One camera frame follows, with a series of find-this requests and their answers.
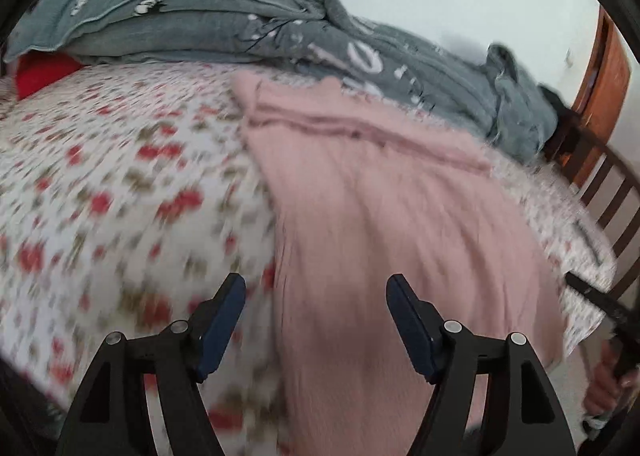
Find pink knit sweater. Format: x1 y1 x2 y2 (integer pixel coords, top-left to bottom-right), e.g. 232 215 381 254
232 71 566 455

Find red pillow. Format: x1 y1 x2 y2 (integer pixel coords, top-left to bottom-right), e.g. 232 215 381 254
14 52 82 100

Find floral bed sheet mattress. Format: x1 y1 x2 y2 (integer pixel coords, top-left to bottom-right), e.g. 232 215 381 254
0 60 618 456

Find brown wooden door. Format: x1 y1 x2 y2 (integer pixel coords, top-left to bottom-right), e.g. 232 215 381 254
572 7 630 143

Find grey floral quilt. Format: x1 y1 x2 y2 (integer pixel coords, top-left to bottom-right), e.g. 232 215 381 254
6 0 558 163

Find person's right hand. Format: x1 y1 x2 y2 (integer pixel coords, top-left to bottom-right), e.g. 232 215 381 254
582 341 639 416

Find black garment on footboard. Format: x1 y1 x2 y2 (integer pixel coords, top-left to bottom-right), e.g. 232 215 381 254
538 84 574 119

